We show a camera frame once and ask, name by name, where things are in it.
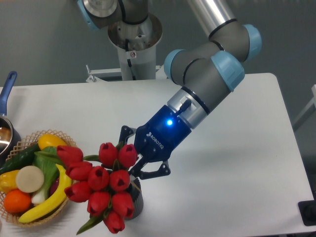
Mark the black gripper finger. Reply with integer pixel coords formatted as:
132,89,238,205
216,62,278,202
118,125,137,145
128,157,171,179

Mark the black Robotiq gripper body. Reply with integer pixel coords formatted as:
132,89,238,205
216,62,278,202
134,105,191,163

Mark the dark grey ribbed vase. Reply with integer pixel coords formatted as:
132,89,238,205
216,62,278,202
125,178,144,220

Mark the red tulip bouquet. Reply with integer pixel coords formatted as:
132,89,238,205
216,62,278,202
57,143,138,234

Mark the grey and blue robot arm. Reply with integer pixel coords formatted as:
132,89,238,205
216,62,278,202
78,0,262,179

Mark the yellow banana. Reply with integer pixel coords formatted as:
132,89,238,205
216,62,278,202
18,164,72,224

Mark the green bok choy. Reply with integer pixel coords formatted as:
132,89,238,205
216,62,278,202
32,147,62,206

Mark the purple eggplant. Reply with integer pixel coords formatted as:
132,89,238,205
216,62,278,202
49,178,59,196

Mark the green cucumber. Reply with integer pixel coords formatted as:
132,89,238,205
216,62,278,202
0,143,40,174

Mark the beige round wooden disc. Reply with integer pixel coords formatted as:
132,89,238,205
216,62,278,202
15,165,44,193

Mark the orange fruit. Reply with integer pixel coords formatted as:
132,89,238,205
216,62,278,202
3,189,31,213

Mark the yellow bell pepper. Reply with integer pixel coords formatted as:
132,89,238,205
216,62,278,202
0,170,19,193

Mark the woven wicker basket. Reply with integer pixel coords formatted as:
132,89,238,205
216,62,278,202
0,129,77,228

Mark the black device at table edge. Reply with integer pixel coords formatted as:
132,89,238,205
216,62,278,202
298,200,316,226

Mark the black cable on pedestal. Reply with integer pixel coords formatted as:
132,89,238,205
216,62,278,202
124,39,136,80

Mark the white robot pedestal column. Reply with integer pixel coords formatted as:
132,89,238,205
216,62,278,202
85,12,166,83

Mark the blue handled saucepan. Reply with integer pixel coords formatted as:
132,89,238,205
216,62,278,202
0,71,21,167

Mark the white frame at right edge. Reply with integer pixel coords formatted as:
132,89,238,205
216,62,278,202
292,84,316,132

